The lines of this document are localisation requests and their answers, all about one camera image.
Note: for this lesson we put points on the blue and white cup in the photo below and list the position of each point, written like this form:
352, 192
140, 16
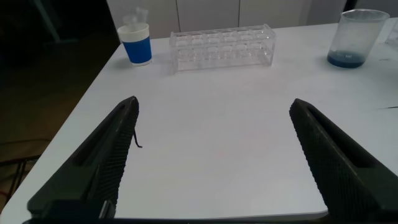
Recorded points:
138, 49

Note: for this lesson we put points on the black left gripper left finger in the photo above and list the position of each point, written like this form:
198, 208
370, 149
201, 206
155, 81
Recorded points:
93, 168

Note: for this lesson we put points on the clear acrylic test tube rack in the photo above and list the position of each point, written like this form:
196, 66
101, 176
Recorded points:
217, 48

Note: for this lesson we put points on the clear plastic beaker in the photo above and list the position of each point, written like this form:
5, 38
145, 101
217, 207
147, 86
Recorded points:
354, 40

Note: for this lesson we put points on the grey metal chair leg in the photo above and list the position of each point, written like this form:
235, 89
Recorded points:
18, 161

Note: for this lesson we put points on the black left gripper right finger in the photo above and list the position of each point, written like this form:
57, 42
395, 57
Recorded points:
342, 168

